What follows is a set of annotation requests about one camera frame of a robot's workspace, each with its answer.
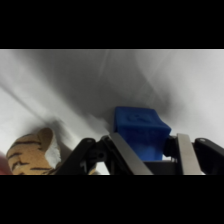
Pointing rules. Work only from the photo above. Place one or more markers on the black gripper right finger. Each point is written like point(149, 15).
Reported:
point(188, 156)

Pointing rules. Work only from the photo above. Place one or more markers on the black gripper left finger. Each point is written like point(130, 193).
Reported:
point(130, 156)

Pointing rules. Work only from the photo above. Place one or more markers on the blue cube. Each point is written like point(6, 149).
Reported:
point(140, 126)

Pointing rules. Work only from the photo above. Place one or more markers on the striped tiger plush toy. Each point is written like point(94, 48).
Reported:
point(30, 153)

